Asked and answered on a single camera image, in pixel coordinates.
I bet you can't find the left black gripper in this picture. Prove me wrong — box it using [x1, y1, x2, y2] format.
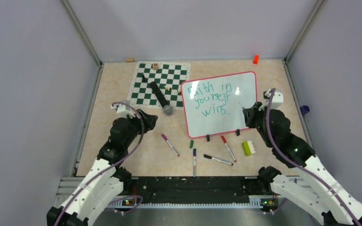
[124, 108, 158, 147]

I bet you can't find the pink framed whiteboard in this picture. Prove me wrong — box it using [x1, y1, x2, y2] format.
[181, 71, 258, 138]

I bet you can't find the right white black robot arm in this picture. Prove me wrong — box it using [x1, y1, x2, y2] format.
[242, 102, 362, 226]

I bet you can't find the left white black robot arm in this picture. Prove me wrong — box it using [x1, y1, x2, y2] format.
[47, 109, 158, 226]

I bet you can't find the purple cap marker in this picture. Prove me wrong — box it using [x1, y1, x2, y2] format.
[161, 134, 180, 157]

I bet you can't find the black microphone grey head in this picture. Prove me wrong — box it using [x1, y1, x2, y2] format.
[150, 81, 175, 116]

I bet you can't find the lime green lego brick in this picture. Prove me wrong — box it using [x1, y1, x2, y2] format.
[242, 140, 256, 156]

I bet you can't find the red cap marker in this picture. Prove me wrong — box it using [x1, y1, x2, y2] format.
[221, 136, 237, 162]

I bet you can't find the green white chess mat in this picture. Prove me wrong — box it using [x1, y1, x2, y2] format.
[127, 61, 191, 110]

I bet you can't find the purple block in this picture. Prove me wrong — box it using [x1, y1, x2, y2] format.
[300, 105, 310, 115]

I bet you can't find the blue cap marker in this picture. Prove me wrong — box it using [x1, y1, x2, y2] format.
[193, 148, 197, 177]

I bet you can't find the brown chess piece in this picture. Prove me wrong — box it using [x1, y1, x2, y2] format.
[152, 63, 159, 70]

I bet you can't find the orange block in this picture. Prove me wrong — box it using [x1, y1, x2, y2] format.
[253, 55, 260, 65]

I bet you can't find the black cap marker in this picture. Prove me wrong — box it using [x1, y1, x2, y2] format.
[203, 154, 234, 166]

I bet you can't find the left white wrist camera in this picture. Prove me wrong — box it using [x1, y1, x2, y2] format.
[111, 101, 136, 118]

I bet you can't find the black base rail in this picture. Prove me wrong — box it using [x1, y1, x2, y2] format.
[121, 176, 278, 204]

